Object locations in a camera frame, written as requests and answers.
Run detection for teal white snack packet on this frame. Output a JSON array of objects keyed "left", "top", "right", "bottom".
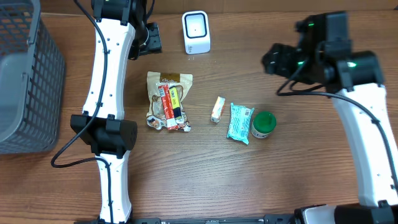
[{"left": 226, "top": 103, "right": 254, "bottom": 145}]

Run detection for beige snack bag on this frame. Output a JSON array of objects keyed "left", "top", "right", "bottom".
[{"left": 146, "top": 72, "right": 193, "bottom": 133}]

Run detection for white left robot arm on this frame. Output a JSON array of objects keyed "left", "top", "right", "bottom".
[{"left": 50, "top": 0, "right": 162, "bottom": 223}]

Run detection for green lid jar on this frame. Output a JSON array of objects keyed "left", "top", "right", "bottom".
[{"left": 251, "top": 111, "right": 277, "bottom": 139}]

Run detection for white barcode scanner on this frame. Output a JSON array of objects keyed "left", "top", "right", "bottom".
[{"left": 182, "top": 11, "right": 211, "bottom": 55}]

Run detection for red snack bar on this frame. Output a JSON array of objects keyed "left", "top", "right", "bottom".
[{"left": 158, "top": 85, "right": 178, "bottom": 130}]

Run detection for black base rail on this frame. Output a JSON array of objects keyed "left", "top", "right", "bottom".
[{"left": 74, "top": 213, "right": 312, "bottom": 224}]

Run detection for grey plastic mesh basket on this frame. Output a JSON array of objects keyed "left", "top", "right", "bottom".
[{"left": 1, "top": 0, "right": 66, "bottom": 154}]

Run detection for yellow black tube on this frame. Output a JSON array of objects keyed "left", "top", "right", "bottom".
[{"left": 169, "top": 86, "right": 183, "bottom": 123}]

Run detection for orange white small packet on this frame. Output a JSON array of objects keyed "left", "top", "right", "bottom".
[{"left": 210, "top": 96, "right": 225, "bottom": 123}]

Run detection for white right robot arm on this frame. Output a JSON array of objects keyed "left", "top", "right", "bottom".
[{"left": 262, "top": 11, "right": 397, "bottom": 223}]

